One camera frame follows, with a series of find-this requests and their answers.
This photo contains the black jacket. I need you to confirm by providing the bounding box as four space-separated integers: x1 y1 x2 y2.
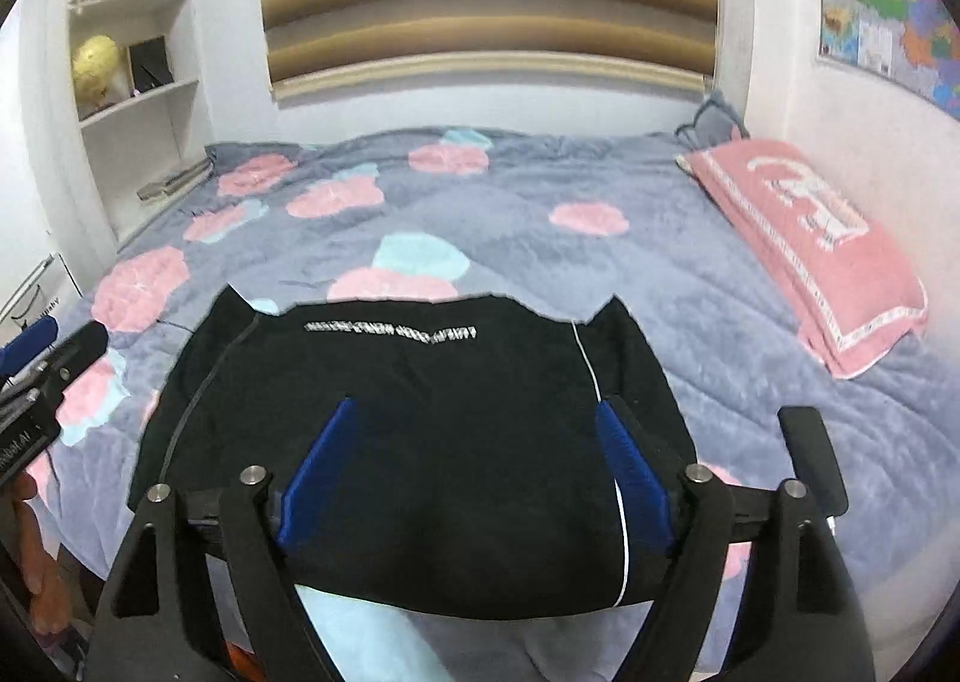
127 284 698 612

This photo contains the pink pillow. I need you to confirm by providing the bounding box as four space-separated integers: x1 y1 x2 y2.
675 137 931 381

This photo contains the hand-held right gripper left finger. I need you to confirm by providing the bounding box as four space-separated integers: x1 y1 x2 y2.
86 395 359 682

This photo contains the grey object on ledge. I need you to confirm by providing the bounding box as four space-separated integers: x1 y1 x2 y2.
136 160 211 203

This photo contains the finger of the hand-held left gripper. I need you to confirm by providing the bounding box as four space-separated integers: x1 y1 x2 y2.
15 322 110 399
0 316 59 375

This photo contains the grey cushion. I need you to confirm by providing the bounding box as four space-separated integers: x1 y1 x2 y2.
673 91 751 150

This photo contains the white wall shelf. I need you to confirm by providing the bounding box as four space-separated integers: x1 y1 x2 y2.
66 0 215 255

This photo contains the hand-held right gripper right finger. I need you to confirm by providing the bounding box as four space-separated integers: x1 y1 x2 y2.
595 397 878 682

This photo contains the person's left hand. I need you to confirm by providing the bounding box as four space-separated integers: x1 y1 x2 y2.
11 475 72 634

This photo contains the grey floral blanket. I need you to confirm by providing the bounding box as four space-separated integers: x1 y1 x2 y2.
30 127 946 682

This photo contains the yellow globe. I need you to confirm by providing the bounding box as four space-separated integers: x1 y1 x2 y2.
73 35 125 116

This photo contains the black picture frame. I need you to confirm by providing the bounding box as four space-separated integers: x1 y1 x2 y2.
127 37 175 96

